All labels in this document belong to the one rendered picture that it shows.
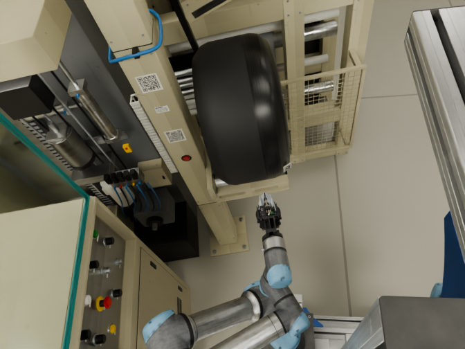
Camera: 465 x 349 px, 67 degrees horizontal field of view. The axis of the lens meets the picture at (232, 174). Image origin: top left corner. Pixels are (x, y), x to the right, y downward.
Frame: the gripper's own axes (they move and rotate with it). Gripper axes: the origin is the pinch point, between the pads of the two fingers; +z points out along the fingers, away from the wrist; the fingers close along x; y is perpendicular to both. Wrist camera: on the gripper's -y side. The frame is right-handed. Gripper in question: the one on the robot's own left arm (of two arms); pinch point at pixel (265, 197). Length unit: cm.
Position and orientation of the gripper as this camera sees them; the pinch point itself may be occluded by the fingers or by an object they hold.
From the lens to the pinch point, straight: 134.1
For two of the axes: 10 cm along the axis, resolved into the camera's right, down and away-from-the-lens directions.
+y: -1.8, -6.3, -7.6
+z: -0.8, -7.6, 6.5
